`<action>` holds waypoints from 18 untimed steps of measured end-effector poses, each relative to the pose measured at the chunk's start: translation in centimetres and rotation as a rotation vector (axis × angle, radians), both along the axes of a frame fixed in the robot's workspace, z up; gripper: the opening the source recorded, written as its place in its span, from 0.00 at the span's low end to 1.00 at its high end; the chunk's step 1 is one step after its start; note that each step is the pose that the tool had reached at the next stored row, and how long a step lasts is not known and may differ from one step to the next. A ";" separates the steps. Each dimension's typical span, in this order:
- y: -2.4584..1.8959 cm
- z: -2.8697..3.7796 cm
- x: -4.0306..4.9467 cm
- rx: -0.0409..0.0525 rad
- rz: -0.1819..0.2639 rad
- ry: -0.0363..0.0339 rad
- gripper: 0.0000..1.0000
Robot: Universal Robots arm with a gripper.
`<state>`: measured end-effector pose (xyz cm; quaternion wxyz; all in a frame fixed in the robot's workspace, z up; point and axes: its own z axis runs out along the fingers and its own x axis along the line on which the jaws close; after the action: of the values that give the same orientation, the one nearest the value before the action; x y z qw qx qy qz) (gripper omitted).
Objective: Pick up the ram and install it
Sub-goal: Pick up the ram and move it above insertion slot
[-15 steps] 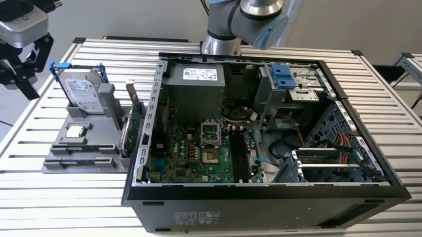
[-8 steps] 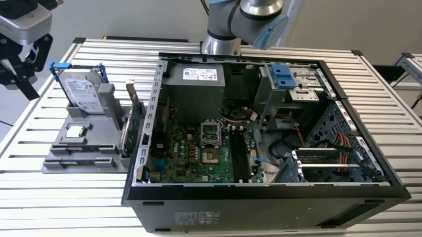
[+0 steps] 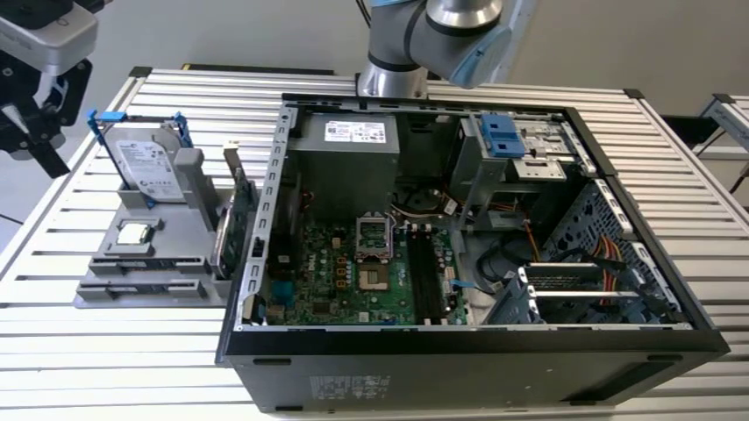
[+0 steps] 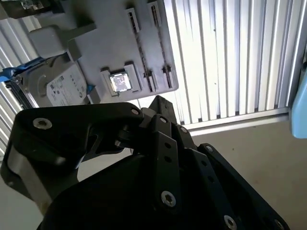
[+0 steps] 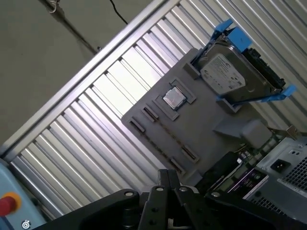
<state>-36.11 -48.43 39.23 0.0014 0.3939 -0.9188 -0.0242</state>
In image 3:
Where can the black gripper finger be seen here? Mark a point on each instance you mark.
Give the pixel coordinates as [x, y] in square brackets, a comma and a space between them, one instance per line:
[51, 160]

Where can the black square chip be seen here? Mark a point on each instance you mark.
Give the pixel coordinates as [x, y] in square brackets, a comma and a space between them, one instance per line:
[322, 308]

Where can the RAM stick with white label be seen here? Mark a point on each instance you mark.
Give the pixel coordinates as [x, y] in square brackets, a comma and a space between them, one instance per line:
[143, 288]
[149, 263]

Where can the hard disk in blue carrier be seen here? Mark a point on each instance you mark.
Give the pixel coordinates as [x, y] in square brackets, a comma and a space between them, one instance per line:
[143, 162]

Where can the grey parts rack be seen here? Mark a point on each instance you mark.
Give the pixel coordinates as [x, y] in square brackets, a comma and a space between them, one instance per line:
[175, 245]

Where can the grey metal drive cage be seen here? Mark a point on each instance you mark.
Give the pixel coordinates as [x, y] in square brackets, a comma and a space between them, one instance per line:
[480, 184]

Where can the grey power supply unit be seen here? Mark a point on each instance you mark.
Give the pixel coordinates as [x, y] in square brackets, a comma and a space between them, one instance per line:
[345, 175]

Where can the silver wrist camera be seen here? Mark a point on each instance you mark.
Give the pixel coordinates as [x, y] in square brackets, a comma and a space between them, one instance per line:
[47, 39]

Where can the green graphics card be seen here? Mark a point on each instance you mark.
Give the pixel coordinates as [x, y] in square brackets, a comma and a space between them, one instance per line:
[239, 219]

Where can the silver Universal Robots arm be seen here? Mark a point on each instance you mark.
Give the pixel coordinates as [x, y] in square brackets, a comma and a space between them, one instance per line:
[398, 39]

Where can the perforated metal disk bay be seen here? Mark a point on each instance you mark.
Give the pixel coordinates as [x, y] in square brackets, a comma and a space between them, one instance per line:
[562, 274]

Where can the teal rear port connector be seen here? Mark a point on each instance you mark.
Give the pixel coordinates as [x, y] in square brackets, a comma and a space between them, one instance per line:
[282, 293]

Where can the black open PC case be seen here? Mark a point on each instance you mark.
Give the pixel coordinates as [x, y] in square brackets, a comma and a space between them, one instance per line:
[410, 377]

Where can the black round speaker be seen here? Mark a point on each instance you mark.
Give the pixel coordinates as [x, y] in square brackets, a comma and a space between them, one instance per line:
[424, 199]

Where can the white square board sticker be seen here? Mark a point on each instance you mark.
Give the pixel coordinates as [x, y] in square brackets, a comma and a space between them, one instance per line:
[364, 316]

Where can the black box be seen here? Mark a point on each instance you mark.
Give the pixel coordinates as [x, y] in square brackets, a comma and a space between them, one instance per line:
[691, 129]

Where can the neighbouring metal slat table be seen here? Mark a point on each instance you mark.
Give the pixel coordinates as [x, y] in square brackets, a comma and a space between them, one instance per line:
[725, 109]

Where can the black RAM slot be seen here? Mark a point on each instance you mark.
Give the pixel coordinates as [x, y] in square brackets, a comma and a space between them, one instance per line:
[432, 272]
[417, 272]
[424, 272]
[438, 272]

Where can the silver CPU chip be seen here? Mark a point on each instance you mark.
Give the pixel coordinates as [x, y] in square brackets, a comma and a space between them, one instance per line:
[135, 233]

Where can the green Dell motherboard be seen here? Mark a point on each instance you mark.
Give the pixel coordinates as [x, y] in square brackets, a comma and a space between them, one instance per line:
[320, 289]

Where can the blue plastic drive latch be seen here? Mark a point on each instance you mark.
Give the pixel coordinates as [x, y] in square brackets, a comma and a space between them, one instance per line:
[500, 136]

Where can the CPU socket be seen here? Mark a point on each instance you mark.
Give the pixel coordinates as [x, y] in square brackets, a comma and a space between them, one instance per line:
[374, 278]

